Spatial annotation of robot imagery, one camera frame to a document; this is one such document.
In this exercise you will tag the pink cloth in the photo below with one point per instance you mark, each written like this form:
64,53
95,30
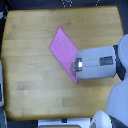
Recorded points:
64,51

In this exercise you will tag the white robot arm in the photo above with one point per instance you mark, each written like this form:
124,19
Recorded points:
104,62

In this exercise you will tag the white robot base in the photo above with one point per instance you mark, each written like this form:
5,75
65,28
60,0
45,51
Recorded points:
82,122

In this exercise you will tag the grey object at left edge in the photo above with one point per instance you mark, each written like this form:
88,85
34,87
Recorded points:
1,87

